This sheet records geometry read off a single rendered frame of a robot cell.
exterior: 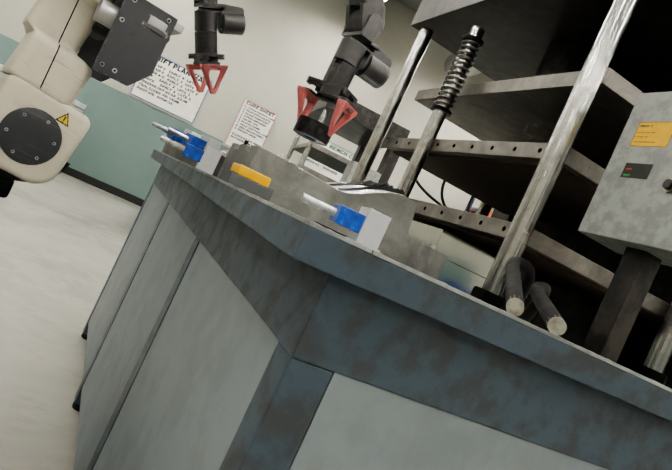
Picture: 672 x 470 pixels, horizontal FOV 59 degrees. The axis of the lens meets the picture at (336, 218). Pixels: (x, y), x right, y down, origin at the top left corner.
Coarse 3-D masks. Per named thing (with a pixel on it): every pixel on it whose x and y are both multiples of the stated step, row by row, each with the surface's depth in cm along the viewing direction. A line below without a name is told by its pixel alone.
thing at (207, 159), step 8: (176, 144) 128; (184, 152) 128; (192, 152) 128; (200, 152) 129; (208, 152) 129; (216, 152) 129; (200, 160) 128; (208, 160) 129; (216, 160) 129; (200, 168) 129; (208, 168) 129
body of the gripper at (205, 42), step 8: (200, 32) 149; (208, 32) 149; (216, 32) 151; (200, 40) 149; (208, 40) 149; (216, 40) 151; (200, 48) 150; (208, 48) 150; (216, 48) 152; (192, 56) 154; (216, 56) 151; (224, 56) 150
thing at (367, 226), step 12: (312, 204) 86; (324, 204) 87; (336, 204) 89; (336, 216) 86; (348, 216) 86; (360, 216) 86; (372, 216) 87; (384, 216) 87; (348, 228) 86; (360, 228) 87; (372, 228) 87; (384, 228) 87; (360, 240) 86; (372, 240) 87
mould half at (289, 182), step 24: (240, 144) 130; (264, 168) 116; (288, 168) 117; (288, 192) 118; (312, 192) 120; (336, 192) 122; (360, 192) 126; (384, 192) 126; (312, 216) 121; (408, 216) 129; (384, 240) 127; (408, 240) 129; (408, 264) 130; (432, 264) 132
